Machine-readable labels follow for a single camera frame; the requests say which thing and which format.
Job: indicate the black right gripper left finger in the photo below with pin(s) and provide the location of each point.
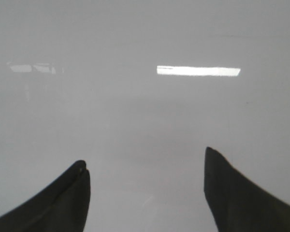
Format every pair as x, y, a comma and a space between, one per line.
60, 207

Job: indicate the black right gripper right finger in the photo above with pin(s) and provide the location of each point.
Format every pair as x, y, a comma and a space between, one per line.
236, 203

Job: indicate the white whiteboard with aluminium frame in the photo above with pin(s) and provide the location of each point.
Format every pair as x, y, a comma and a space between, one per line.
139, 89

